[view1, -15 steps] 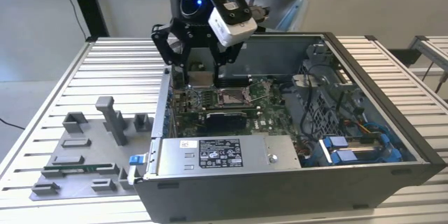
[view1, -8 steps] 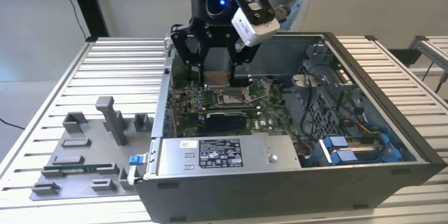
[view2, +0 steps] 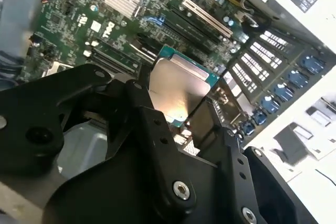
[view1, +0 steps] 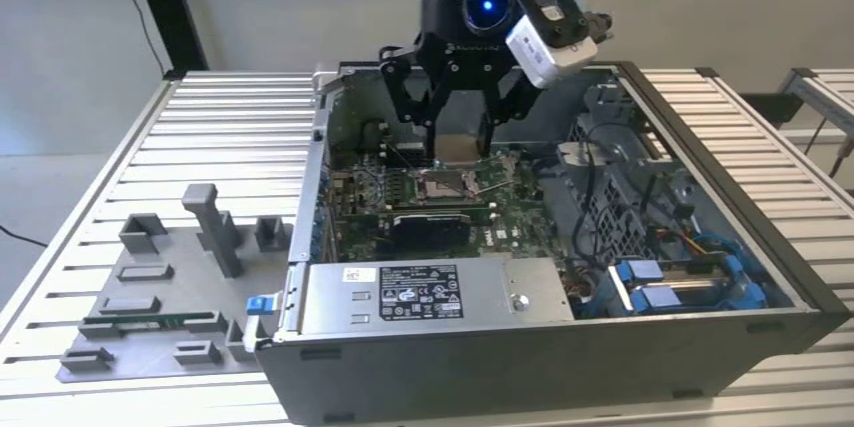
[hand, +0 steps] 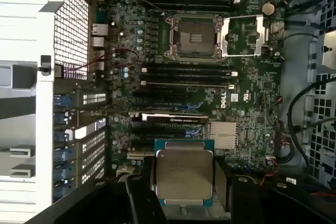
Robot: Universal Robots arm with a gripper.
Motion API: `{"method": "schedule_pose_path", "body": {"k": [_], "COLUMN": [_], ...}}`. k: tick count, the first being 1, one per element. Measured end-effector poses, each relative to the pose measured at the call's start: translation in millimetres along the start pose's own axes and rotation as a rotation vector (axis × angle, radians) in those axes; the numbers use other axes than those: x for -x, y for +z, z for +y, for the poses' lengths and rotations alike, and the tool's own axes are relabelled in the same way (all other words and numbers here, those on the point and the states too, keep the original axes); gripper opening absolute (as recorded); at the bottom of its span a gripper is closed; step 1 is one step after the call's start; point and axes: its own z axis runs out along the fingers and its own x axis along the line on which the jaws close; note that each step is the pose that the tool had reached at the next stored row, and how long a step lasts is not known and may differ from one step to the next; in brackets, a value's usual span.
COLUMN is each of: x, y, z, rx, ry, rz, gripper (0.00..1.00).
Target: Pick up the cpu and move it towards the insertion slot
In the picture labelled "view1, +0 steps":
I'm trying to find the grey open PC case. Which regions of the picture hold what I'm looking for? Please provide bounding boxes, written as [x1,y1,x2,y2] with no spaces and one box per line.
[255,60,852,426]

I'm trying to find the black upright post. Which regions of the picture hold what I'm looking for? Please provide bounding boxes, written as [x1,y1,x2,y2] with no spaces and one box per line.
[127,0,211,80]

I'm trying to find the silver square CPU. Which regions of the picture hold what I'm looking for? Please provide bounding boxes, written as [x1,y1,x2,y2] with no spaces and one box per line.
[433,132,487,167]

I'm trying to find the yellow and red wires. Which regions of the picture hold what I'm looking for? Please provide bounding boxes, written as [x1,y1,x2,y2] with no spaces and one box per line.
[656,227,712,257]

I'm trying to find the grey metal drive cage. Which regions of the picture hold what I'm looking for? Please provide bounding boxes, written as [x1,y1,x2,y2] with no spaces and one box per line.
[536,81,742,273]

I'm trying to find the metal socket cover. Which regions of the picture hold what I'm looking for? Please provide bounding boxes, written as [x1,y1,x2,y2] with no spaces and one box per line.
[474,152,520,197]

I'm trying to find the black wire in case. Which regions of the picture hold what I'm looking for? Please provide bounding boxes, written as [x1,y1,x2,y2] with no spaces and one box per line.
[570,121,659,268]

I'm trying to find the CPU socket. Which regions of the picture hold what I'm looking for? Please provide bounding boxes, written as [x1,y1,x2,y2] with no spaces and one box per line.
[413,165,480,209]

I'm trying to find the black cable on floor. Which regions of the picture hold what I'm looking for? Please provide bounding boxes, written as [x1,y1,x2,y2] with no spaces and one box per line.
[0,224,49,249]

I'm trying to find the grey plastic parts rack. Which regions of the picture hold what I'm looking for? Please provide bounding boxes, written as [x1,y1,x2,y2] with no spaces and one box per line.
[56,182,296,386]

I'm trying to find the green motherboard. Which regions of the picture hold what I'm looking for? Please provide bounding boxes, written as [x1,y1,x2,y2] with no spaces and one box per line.
[324,139,575,268]

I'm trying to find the blue case latch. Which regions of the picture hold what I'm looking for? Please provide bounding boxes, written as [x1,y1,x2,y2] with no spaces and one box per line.
[244,295,276,319]

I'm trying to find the blue data wire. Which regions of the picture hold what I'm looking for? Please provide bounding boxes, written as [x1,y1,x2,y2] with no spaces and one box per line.
[692,232,746,261]

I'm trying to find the thin metal locking lever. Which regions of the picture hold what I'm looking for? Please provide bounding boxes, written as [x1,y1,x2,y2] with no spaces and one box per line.
[387,136,412,170]

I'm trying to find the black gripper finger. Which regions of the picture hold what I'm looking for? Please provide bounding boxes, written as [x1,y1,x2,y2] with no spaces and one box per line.
[480,70,544,149]
[377,44,447,161]

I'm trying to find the green RAM stick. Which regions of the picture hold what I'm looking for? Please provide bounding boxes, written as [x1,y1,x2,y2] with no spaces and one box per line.
[81,313,219,329]

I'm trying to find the hard disk in blue carrier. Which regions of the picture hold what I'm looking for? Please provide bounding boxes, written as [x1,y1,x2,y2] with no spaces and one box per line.
[607,255,748,289]
[626,280,770,317]

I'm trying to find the silver power supply unit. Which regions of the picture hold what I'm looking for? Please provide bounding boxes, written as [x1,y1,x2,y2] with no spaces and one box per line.
[291,256,578,339]

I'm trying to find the aluminium side table frame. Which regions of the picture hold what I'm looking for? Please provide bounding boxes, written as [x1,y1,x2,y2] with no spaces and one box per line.
[776,66,854,178]

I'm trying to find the black box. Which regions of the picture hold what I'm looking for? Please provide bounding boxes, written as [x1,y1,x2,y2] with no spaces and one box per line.
[738,91,804,137]

